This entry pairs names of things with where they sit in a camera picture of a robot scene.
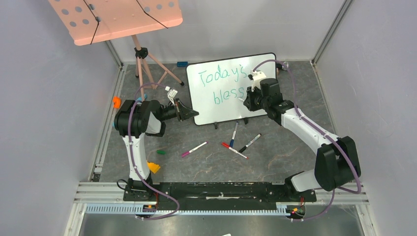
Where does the blue lego brick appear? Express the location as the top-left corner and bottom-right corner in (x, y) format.
(177, 61), (188, 67)

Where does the orange piece left edge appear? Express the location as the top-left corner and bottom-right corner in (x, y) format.
(112, 96), (121, 109)

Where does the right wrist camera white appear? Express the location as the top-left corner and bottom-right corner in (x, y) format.
(249, 70), (267, 92)

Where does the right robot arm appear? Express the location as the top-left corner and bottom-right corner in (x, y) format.
(243, 75), (361, 201)

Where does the red capped whiteboard marker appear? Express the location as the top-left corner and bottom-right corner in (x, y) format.
(221, 142), (248, 159)

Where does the yellow stepped block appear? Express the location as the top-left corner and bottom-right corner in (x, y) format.
(147, 162), (161, 174)

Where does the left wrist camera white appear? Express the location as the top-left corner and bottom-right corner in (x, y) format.
(165, 86), (178, 104)

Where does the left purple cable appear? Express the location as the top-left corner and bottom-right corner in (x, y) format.
(126, 83), (181, 221)

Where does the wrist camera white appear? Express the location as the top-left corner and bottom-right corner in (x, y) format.
(249, 70), (267, 92)
(165, 86), (178, 104)

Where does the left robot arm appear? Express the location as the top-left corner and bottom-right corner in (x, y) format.
(114, 98), (199, 202)

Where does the blue capped whiteboard marker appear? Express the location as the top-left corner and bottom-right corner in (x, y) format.
(229, 121), (238, 147)

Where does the pink music stand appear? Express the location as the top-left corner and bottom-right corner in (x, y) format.
(49, 0), (184, 85)

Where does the magenta capped whiteboard marker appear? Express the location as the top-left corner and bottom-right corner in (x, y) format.
(181, 141), (208, 158)

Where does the purple cable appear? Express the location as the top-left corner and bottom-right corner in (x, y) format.
(252, 59), (363, 223)
(126, 83), (181, 221)

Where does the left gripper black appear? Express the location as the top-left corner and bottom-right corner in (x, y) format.
(159, 98), (199, 121)

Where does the white whiteboard black frame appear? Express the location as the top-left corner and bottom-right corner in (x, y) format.
(186, 52), (276, 125)

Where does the blue cylinder tube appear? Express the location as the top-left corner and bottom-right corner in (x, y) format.
(136, 94), (148, 103)

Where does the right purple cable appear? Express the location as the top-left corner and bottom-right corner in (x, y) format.
(252, 59), (363, 223)

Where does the black capped whiteboard marker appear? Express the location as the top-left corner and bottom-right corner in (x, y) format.
(239, 133), (261, 153)

